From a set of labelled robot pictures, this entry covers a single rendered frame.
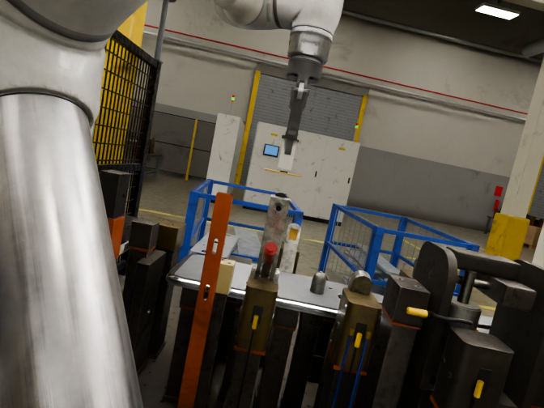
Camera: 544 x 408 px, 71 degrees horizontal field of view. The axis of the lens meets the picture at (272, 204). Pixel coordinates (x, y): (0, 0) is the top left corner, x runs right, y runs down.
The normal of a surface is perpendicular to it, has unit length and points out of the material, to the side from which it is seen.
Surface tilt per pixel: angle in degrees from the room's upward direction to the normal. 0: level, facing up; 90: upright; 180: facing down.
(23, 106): 59
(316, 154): 90
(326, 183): 90
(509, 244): 90
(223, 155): 90
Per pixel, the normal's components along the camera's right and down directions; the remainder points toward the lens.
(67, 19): 0.28, 0.91
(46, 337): 0.19, -0.33
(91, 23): 0.47, 0.87
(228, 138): 0.03, 0.13
